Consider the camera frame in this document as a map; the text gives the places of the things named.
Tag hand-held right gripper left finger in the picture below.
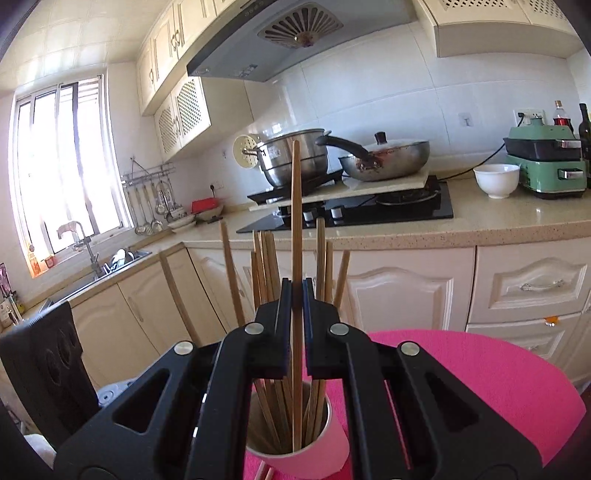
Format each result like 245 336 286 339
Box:
55 277 294 480

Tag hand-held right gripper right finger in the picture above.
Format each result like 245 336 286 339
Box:
302 277 541 480

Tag bundle of wooden chopsticks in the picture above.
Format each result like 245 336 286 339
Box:
159 217 352 455

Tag wooden chopstick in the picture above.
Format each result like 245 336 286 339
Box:
290 140 305 452

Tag pink paper cup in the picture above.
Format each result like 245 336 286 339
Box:
245 394 350 478

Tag row of hanging steel utensils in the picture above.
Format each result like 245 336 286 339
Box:
133 182 174 236

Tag steel kitchen sink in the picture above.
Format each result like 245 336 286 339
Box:
46 249 153 301

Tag steel kitchen faucet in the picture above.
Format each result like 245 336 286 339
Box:
56 220 102 278

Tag black induction cooker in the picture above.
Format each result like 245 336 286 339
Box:
247 168 345 204

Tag black glass gas hob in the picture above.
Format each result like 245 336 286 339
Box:
236 174 454 234

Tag pink round table cloth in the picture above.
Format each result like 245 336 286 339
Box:
242 329 586 480

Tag cream stone board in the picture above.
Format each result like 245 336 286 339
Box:
248 174 430 212

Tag stainless steel steamer pot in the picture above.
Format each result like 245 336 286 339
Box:
242 128 332 188

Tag cream plastic colander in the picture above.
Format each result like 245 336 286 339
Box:
233 134 262 169

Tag glass pan lid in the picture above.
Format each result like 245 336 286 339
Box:
365 132 428 153

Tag kitchen window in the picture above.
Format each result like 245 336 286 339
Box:
9 76 134 278

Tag cream base cabinets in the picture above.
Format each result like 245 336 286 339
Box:
0 244 591 393

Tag green electric grill appliance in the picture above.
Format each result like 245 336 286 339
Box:
503 117 591 200

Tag grey range hood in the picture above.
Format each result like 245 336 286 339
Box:
187 0 416 83

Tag steel wok with black handle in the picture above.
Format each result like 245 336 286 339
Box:
316 135 431 182

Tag steel wall utensil rack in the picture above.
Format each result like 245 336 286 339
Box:
121 157 177 188

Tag cream lattice wall cabinet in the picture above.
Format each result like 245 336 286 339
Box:
413 0 583 58
136 0 254 155

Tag black power cable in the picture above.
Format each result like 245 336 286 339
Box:
436 113 527 181

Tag white wall power strip socket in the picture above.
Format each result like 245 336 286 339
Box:
513 108 546 127

